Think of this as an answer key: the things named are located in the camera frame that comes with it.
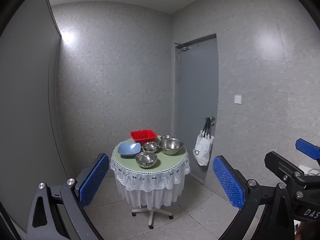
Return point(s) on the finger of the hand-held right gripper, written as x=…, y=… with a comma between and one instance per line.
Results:
x=280, y=163
x=306, y=148

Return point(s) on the red plastic basin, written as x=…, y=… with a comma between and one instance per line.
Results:
x=143, y=135

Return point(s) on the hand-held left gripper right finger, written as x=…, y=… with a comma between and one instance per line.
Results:
x=228, y=182

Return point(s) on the grey door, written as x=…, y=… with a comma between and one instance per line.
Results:
x=195, y=92

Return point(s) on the white wall switch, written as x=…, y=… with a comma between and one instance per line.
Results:
x=238, y=99

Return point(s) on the small steel bowl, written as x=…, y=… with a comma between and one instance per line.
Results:
x=150, y=146
x=165, y=137

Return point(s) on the blue square plate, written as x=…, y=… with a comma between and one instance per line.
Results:
x=128, y=148

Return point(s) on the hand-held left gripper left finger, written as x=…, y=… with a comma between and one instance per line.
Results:
x=92, y=180

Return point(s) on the patterned steel bowl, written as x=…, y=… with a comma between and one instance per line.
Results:
x=146, y=159

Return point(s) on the white tote bag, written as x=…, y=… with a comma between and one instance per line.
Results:
x=202, y=150

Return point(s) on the white table base with casters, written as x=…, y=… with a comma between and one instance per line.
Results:
x=151, y=216

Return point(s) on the large steel bowl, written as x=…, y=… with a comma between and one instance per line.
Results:
x=171, y=145

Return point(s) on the metal door closer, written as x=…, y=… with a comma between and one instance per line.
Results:
x=183, y=47

